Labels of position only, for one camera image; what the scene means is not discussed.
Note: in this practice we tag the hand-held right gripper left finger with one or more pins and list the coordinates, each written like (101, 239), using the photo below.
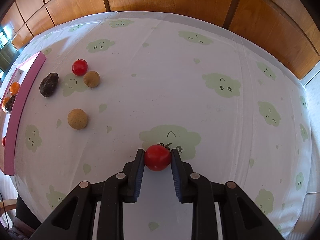
(139, 175)

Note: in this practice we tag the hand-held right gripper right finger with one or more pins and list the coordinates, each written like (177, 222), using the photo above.
(176, 175)

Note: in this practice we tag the large red tomato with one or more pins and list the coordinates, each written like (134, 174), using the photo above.
(157, 157)

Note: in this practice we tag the tan longan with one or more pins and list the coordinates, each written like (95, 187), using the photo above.
(91, 79)
(77, 119)

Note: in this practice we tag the small red tomato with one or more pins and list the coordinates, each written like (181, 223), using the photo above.
(79, 67)
(3, 141)

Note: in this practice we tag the dark passion fruit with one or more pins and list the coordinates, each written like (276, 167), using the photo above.
(49, 84)
(10, 105)

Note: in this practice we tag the pink cardboard box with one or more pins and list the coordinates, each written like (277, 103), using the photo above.
(20, 105)

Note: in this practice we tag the orange mandarin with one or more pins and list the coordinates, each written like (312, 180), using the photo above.
(5, 102)
(14, 88)

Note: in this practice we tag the wooden chair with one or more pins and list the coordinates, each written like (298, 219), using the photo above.
(25, 212)

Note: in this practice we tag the dark framed window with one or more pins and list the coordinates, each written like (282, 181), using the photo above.
(3, 37)

